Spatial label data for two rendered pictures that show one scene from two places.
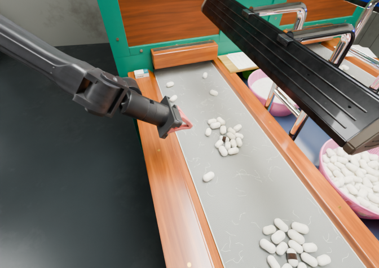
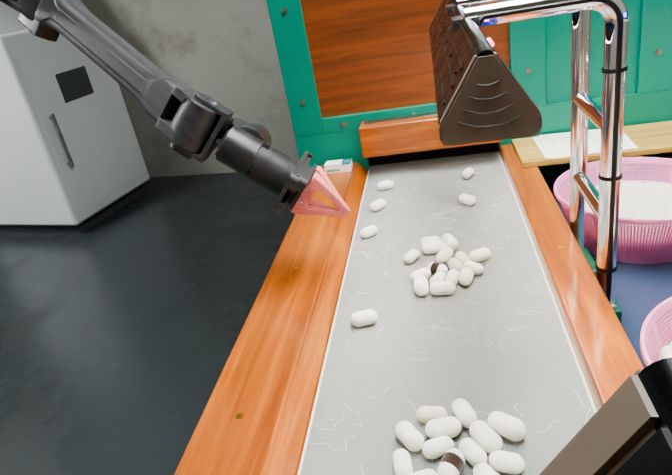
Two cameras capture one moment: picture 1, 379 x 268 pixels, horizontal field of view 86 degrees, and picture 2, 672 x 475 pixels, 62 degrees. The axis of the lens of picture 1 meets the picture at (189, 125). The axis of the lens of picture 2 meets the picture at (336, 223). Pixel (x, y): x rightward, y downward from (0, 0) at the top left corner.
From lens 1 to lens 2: 0.45 m
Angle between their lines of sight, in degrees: 33
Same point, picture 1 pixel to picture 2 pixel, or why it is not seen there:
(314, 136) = not seen: outside the picture
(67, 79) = (155, 98)
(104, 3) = (285, 44)
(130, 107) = (226, 145)
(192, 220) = (285, 364)
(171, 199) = (271, 332)
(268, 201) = (467, 378)
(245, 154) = (469, 299)
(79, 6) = not seen: hidden behind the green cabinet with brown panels
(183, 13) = (425, 53)
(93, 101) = (176, 127)
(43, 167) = (161, 371)
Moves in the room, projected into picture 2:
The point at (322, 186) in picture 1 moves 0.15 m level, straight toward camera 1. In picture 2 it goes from (614, 364) to (478, 399)
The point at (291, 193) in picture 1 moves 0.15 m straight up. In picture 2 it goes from (536, 375) to (534, 259)
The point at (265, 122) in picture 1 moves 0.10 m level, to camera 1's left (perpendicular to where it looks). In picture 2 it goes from (550, 246) to (481, 242)
